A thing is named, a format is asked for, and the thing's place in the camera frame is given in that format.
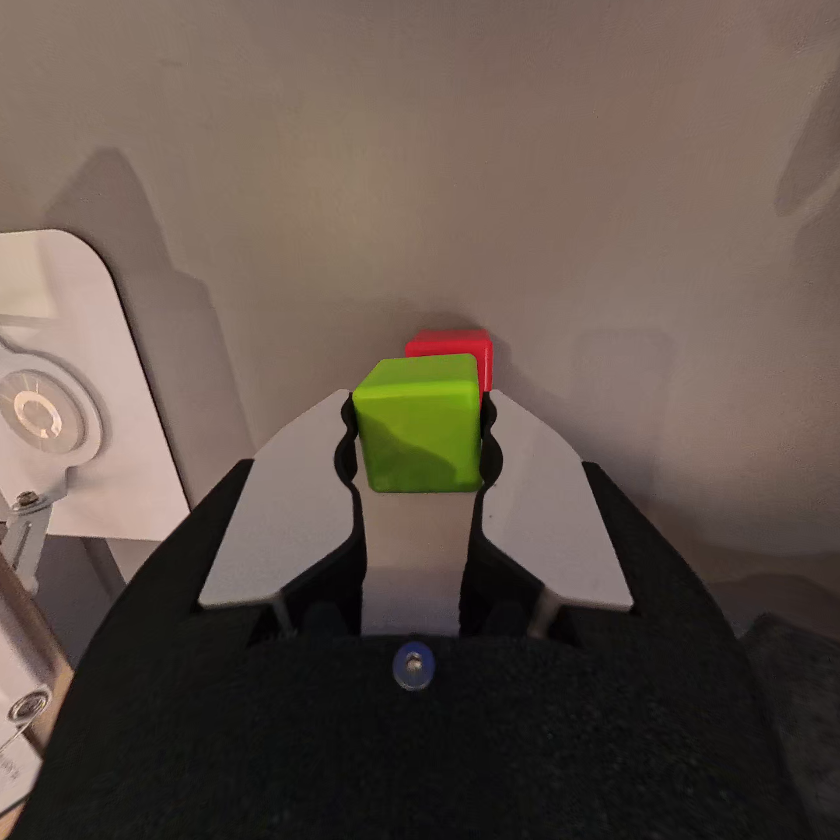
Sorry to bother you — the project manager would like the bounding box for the grey desk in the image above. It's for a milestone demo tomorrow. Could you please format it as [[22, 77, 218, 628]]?
[[0, 0, 840, 664]]

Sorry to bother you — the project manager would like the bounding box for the red cube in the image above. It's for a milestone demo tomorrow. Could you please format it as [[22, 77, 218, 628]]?
[[405, 329, 494, 408]]

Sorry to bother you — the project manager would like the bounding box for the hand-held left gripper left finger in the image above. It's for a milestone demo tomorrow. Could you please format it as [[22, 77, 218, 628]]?
[[199, 388, 367, 611]]

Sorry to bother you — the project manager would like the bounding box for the printed instruction sheet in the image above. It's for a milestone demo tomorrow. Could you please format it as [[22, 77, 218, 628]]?
[[0, 689, 43, 821]]

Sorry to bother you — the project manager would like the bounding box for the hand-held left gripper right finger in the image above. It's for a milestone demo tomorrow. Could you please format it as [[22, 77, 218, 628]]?
[[461, 388, 634, 614]]

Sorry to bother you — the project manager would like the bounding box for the green cube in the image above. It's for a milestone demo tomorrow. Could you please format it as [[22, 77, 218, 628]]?
[[352, 353, 484, 494]]

